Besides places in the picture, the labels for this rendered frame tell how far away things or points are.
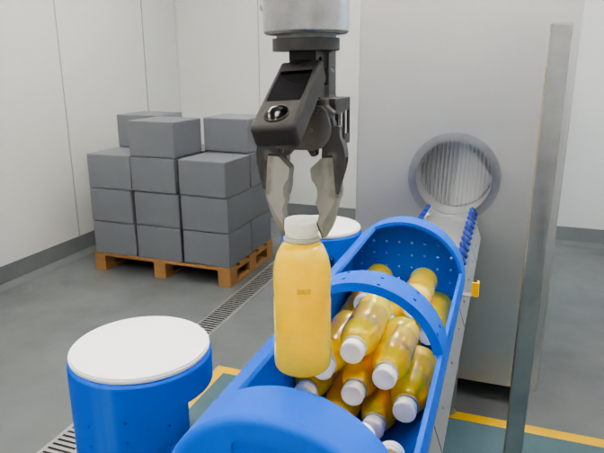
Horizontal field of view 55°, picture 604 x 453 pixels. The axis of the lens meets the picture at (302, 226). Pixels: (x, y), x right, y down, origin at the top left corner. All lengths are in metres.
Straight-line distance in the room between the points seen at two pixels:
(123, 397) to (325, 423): 0.57
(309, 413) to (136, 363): 0.59
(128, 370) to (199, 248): 3.20
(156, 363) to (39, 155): 3.89
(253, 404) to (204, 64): 5.85
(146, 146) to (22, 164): 0.99
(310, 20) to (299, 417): 0.40
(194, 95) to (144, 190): 2.24
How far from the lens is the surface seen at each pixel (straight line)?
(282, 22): 0.60
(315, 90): 0.59
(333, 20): 0.60
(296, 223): 0.62
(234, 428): 0.65
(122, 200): 4.57
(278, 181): 0.63
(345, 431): 0.64
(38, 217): 4.97
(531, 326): 2.09
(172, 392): 1.14
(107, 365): 1.18
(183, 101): 6.54
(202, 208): 4.21
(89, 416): 1.20
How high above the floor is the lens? 1.59
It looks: 16 degrees down
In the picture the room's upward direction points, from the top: straight up
